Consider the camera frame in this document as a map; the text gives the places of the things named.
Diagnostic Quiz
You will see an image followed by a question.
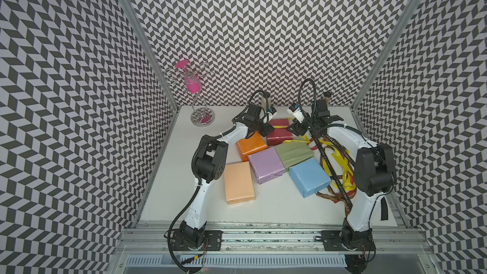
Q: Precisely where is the yellow ribbon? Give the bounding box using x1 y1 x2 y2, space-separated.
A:
281 134 313 145
320 139 356 198

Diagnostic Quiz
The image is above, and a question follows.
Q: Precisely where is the maroon gift box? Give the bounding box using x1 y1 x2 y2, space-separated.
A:
266 119 293 146

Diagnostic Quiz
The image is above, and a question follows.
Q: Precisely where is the orange gift box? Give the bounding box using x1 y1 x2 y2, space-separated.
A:
236 133 268 162

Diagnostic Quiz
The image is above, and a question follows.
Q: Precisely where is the green gift box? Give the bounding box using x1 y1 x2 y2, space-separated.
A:
274 142 314 173

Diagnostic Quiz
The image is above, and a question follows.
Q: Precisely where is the black printed ribbon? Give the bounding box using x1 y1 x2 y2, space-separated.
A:
309 132 389 221

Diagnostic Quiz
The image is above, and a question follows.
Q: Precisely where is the purple gift box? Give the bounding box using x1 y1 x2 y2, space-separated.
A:
248 148 285 185

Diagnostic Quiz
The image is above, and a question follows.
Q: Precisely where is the blue gift box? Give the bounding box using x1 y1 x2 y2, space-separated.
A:
289 159 331 198

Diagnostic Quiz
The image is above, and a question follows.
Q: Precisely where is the peach gift box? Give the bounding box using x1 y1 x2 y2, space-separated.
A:
223 162 256 204

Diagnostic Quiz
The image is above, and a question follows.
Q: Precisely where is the brown ribbon of purple box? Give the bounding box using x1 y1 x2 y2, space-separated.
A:
316 185 357 218

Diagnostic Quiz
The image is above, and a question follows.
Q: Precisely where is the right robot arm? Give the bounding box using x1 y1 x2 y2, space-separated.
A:
287 100 396 251

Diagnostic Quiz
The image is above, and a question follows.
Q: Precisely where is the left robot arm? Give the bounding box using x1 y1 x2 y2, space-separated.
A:
173 104 276 249

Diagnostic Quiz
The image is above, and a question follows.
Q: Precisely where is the brown spice shaker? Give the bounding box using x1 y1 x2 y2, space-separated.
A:
323 91 332 102

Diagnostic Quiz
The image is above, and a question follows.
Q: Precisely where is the white spice shaker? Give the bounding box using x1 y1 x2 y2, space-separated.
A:
261 92 272 110

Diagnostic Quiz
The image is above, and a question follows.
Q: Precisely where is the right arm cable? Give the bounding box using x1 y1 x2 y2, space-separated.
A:
297 78 318 123

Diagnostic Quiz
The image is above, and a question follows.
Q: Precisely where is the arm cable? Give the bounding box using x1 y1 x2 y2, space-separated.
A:
243 89 271 117
297 78 318 123

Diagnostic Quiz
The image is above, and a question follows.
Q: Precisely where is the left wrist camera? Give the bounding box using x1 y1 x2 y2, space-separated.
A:
266 107 277 121

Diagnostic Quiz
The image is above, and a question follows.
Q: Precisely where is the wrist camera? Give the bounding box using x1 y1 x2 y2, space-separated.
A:
287 103 308 123
266 107 277 121

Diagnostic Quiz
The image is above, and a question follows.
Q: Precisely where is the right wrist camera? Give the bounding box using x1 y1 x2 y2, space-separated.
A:
287 103 308 123

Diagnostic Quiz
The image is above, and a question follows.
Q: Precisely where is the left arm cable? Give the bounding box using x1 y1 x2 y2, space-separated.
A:
243 89 271 117

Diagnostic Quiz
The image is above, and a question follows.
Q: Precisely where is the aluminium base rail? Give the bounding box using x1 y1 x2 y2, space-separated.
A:
115 221 433 254

